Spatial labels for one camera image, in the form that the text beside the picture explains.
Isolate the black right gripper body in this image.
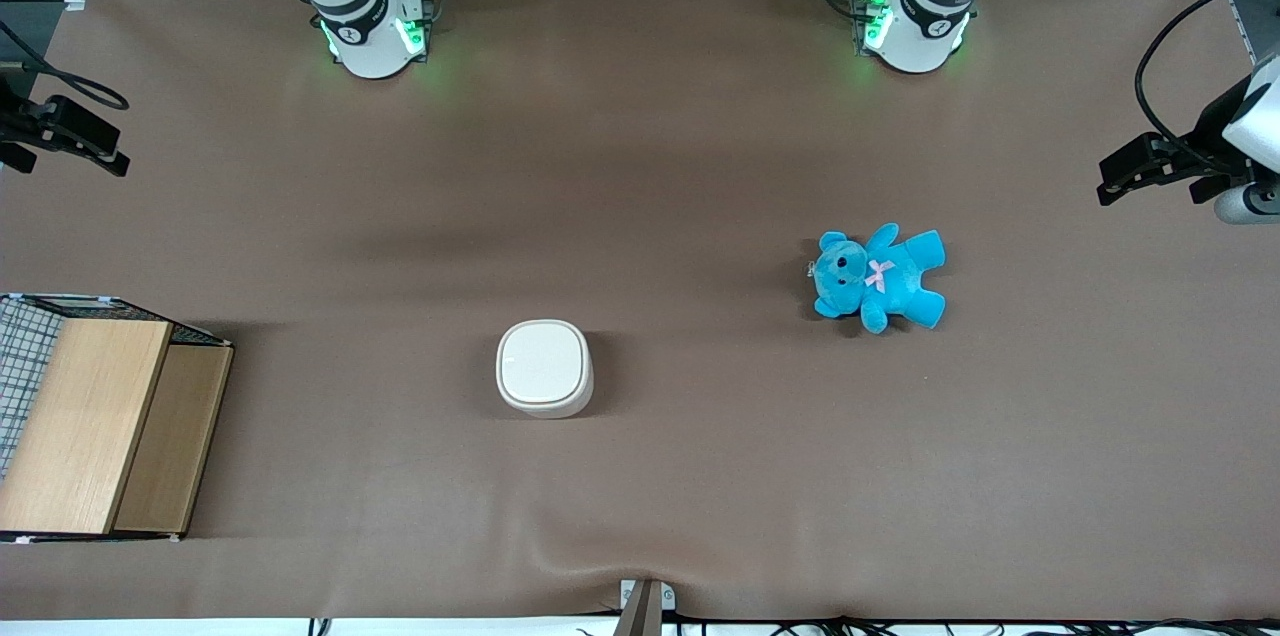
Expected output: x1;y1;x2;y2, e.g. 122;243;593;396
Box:
0;76;49;147

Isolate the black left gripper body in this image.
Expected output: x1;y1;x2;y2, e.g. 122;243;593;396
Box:
1174;74;1257;181

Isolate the white square trash can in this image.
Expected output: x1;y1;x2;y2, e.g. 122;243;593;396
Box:
496;319;595;419

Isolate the blue teddy bear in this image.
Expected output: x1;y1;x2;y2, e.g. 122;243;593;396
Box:
810;223;948;335

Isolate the brown table cover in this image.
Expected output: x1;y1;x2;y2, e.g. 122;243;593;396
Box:
0;0;1280;623

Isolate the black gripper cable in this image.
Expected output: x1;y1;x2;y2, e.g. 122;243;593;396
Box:
0;19;131;113
1134;0;1280;179

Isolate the wooden box with wire grid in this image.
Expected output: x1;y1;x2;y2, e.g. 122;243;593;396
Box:
0;293;235;544

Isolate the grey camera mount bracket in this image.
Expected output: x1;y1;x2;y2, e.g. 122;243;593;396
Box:
612;579;678;636

